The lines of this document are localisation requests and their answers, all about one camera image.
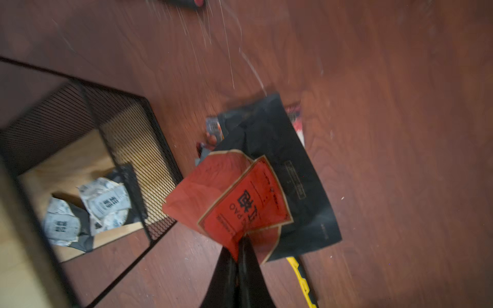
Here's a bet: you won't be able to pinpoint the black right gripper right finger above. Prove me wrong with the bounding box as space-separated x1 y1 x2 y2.
238 236 276 307

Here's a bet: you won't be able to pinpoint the white black tea bag left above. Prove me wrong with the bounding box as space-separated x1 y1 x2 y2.
42 197 94 253

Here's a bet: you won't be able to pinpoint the red tea bag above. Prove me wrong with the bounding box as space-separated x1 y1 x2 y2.
163 150 294 264
216 94 342 262

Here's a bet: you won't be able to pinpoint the red tea bag front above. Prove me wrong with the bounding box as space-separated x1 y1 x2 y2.
163 150 294 264

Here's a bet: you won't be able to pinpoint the white black tea bag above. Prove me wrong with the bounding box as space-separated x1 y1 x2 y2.
42 197 94 253
78 163 148 236

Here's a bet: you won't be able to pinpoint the white black tea bag right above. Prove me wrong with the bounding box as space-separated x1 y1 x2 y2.
78 163 148 236

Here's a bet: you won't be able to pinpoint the black wire mesh wooden shelf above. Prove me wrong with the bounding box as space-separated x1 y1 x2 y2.
1 57 182 306

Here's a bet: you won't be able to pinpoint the yellow black pliers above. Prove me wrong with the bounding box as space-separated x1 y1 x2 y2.
286 257 318 308

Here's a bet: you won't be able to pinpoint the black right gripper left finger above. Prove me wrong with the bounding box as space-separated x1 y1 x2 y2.
200 247 238 308

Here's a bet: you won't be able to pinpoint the red black ratchet wrench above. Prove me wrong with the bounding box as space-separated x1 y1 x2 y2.
165 0 206 10

